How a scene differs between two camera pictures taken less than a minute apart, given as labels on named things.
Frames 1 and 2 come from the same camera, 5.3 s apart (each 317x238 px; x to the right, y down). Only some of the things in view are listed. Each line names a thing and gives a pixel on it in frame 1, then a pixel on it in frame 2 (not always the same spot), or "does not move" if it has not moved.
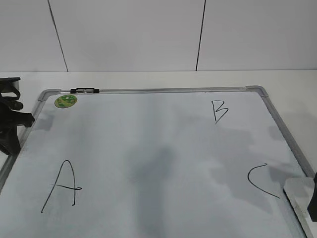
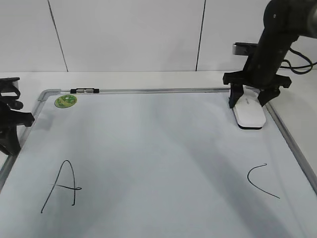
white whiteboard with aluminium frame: (207, 162) does not move
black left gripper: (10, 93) does not move
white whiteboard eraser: (298, 192) → (248, 112)
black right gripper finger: (312, 208) → (262, 72)
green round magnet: (65, 100) does not move
